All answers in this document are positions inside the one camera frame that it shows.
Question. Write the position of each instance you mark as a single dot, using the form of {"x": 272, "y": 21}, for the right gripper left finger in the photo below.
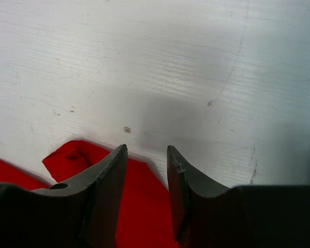
{"x": 81, "y": 211}

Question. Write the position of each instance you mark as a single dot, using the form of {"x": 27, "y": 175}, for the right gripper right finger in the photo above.
{"x": 206, "y": 213}

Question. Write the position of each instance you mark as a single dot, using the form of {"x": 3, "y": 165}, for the red t shirt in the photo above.
{"x": 144, "y": 218}

